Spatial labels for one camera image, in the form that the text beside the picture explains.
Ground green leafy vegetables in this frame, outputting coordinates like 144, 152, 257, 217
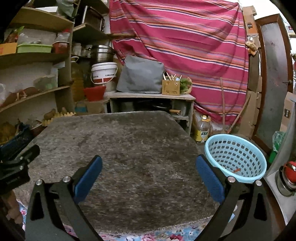
180, 77, 192, 94

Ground small red basket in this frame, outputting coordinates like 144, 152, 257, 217
53, 41, 69, 54

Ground yellow label oil bottle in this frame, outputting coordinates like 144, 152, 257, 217
194, 115, 211, 143

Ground cardboard box under shelf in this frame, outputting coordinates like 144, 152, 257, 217
75, 98, 109, 115

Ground red lidded steel pot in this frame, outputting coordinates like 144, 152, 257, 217
276, 161, 295, 197

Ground dark blue crate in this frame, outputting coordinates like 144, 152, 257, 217
0, 124, 34, 162

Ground light blue plastic basket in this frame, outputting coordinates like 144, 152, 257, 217
204, 134, 267, 183

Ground steel pot stack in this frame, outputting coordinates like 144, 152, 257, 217
91, 45, 115, 63

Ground black pan with handle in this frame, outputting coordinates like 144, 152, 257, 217
152, 105, 182, 115

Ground yellow egg tray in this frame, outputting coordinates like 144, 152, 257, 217
42, 112, 76, 126

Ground floral tablecloth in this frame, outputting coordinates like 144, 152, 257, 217
18, 201, 235, 241

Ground wooden framed door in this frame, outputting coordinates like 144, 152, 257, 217
252, 14, 293, 154

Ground woven utensil holder box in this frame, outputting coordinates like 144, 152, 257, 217
162, 72, 182, 96

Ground wooden wall shelf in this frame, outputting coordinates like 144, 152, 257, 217
1, 6, 75, 125

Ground striped pink curtain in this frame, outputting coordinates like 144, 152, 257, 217
109, 0, 248, 125

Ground broom with wooden handle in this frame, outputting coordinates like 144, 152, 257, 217
219, 76, 251, 135

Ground red plastic basin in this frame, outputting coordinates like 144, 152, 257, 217
83, 85, 106, 102

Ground green plastic tray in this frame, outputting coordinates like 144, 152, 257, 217
16, 43, 53, 53

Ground cardboard box by door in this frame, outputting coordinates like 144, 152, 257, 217
280, 92, 295, 132

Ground white plastic bucket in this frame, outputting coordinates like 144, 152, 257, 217
90, 62, 118, 84

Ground grey cloth cover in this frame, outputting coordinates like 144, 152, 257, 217
116, 56, 165, 94

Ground large yellow oil jug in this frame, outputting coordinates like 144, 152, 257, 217
71, 56, 84, 102

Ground green plastic bag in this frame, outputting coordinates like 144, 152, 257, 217
268, 131, 285, 164

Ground grey low shelf table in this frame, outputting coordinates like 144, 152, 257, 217
104, 91, 195, 134

